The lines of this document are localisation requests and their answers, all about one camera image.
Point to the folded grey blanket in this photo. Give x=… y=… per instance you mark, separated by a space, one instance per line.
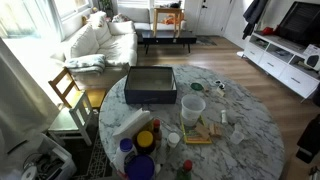
x=86 y=64

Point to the white sofa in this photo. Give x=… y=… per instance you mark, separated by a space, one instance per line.
x=114 y=44

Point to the black television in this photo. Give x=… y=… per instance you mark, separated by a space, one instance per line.
x=301 y=24

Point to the black white small toy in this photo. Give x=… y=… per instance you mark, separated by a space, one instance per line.
x=219 y=84

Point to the black coffee table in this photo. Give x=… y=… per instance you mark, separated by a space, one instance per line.
x=168 y=37

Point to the blue lid canister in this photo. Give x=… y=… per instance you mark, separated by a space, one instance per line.
x=141 y=167

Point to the wooden block pair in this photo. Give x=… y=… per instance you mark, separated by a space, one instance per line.
x=215 y=130

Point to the wooden chair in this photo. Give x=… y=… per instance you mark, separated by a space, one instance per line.
x=68 y=91

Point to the white cap small jar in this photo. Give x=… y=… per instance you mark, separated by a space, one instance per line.
x=172 y=140

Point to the green round lid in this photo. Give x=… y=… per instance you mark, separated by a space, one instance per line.
x=196 y=86

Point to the yellow lid dark jar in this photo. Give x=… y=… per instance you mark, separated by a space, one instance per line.
x=145 y=142

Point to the small wooden block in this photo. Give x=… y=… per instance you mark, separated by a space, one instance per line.
x=221 y=92

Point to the wooden side table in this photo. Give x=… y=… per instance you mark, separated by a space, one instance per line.
x=170 y=13

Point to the dark blue cardboard box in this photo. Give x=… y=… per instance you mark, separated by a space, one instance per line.
x=150 y=85

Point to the white TV cabinet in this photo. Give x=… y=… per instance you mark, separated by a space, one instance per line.
x=284 y=60

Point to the red cap hot sauce bottle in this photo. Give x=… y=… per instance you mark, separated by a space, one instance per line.
x=157 y=132

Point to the small clear measuring cup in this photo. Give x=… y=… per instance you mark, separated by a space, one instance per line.
x=236 y=137

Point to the clear plastic jar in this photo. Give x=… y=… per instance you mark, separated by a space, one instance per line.
x=192 y=107

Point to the white blue cap bottle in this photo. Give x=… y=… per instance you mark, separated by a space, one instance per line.
x=124 y=153

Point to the green bottle red cap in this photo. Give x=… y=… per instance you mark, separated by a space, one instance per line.
x=184 y=172

